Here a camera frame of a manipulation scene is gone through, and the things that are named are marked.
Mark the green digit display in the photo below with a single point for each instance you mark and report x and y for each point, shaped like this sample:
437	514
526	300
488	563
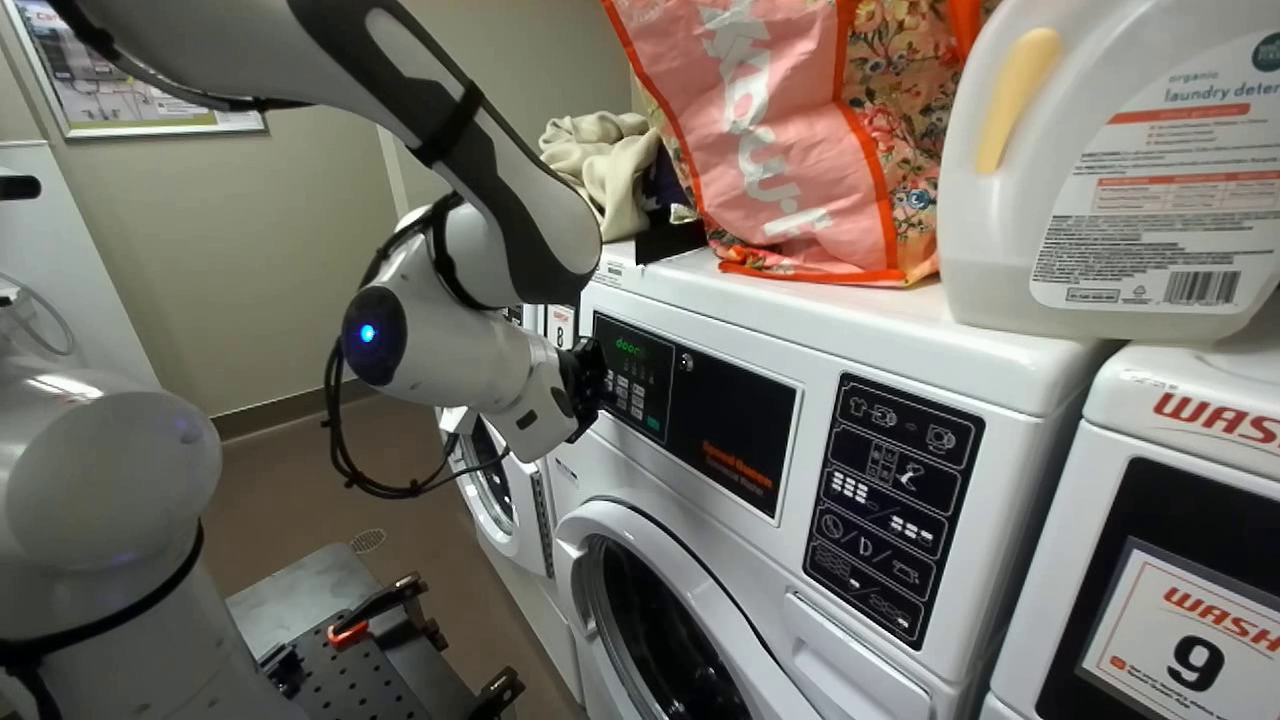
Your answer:
630	348

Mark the white washing machine with number sign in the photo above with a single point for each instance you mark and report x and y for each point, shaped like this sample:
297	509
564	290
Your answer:
1163	401

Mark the white number nine sign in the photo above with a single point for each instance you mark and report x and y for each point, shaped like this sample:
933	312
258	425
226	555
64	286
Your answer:
1186	643

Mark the black cloth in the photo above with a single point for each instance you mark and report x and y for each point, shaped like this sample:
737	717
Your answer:
671	227

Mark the white detergent drawer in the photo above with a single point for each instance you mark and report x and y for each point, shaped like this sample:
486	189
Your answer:
866	664

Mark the pink floral tote bag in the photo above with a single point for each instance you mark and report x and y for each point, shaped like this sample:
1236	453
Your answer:
784	147

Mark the white laundry detergent jug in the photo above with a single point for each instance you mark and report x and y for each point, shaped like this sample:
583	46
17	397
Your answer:
1107	163

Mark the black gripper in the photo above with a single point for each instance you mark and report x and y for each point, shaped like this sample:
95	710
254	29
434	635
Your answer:
577	384

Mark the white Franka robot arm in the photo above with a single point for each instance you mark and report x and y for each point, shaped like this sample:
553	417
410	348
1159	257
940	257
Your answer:
453	346

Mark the round glass washer door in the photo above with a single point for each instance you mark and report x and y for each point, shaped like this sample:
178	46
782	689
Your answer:
486	492
665	643

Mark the beige crumpled cloth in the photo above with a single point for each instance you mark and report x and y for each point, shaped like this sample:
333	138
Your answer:
602	165

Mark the white button pad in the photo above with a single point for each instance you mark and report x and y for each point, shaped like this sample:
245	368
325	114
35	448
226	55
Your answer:
635	401

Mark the framed wall poster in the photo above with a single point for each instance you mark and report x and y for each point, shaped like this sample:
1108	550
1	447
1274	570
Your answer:
146	114

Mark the white washing machine with button pad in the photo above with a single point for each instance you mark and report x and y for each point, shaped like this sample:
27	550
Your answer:
852	335

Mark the black washer control panel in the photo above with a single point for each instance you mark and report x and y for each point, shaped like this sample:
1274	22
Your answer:
735	425

